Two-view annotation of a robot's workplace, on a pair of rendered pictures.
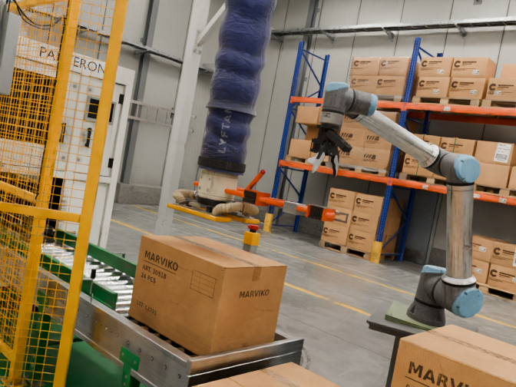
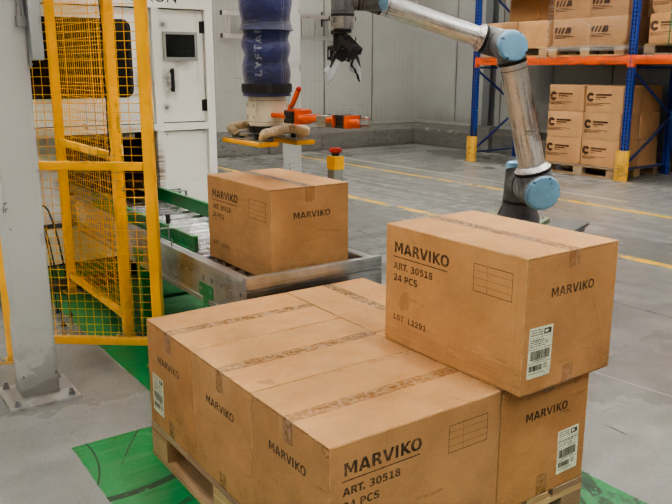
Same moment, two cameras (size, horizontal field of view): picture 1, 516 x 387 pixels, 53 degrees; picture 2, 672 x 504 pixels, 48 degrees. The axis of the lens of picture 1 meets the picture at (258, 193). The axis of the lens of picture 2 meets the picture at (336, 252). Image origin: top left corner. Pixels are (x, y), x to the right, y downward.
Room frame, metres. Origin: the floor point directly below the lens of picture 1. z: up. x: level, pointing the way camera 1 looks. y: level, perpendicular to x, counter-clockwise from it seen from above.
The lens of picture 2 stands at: (-0.89, -0.87, 1.44)
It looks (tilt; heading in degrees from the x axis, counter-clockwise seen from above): 14 degrees down; 13
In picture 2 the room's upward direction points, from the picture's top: straight up
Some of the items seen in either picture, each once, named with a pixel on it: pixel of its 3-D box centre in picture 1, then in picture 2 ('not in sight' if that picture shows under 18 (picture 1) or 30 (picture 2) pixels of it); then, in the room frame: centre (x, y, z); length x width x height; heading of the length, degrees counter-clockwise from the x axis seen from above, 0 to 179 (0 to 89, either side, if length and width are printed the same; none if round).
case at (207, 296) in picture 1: (206, 290); (275, 220); (2.43, 0.16, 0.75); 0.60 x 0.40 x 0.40; 48
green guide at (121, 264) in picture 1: (116, 259); (215, 209); (3.41, 0.85, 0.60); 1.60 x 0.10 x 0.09; 47
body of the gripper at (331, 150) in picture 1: (325, 140); (341, 45); (2.06, -0.23, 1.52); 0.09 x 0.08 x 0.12; 47
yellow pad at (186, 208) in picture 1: (198, 209); (249, 138); (2.36, 0.25, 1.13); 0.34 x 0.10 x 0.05; 48
